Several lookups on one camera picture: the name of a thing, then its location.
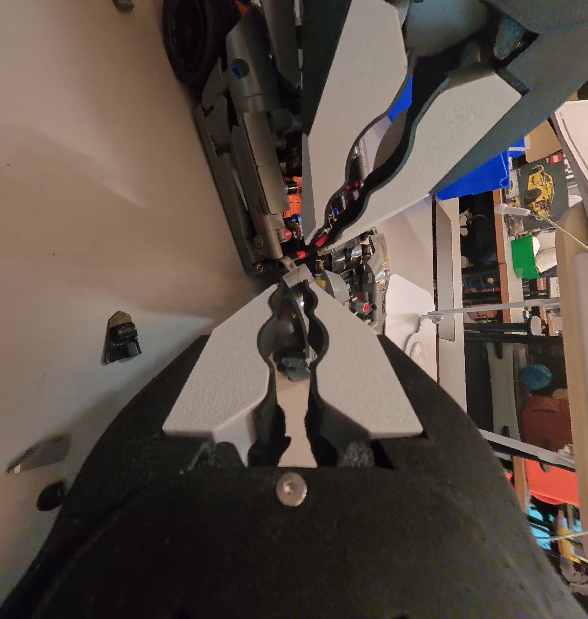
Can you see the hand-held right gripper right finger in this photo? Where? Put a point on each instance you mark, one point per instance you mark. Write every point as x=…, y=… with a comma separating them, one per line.
x=371, y=387

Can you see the blue plastic storage bin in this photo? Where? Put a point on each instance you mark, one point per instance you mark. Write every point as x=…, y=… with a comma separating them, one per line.
x=477, y=179

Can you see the orange red plastic object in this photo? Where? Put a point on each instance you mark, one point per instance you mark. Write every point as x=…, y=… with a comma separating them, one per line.
x=550, y=481

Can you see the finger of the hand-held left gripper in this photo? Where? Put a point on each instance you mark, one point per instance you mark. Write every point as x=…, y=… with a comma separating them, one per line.
x=458, y=125
x=352, y=87

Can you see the grey lego car model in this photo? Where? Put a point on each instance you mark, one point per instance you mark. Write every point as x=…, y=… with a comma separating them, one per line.
x=255, y=145

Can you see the small black lego piece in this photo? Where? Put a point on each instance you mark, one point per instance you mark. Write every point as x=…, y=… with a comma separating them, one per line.
x=51, y=495

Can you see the wooden and white book stand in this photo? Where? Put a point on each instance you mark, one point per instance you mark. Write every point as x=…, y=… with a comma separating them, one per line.
x=584, y=338

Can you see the white rounded base plate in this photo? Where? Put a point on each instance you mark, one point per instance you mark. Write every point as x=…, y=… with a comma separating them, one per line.
x=405, y=300

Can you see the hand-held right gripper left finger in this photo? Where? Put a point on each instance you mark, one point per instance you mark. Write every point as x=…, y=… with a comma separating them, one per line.
x=212, y=387

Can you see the black lego wedge piece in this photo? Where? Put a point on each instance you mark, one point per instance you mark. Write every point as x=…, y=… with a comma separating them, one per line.
x=122, y=338

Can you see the green plastic bin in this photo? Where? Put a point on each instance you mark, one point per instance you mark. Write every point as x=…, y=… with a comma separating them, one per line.
x=526, y=256

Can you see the lego box with yellow car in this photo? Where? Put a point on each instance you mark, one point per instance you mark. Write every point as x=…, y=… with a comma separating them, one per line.
x=540, y=193

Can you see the lego instruction booklet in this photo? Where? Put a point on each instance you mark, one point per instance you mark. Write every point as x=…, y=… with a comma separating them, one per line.
x=584, y=145

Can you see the small grey lego slope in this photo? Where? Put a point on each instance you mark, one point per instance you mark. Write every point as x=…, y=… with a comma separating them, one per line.
x=40, y=453

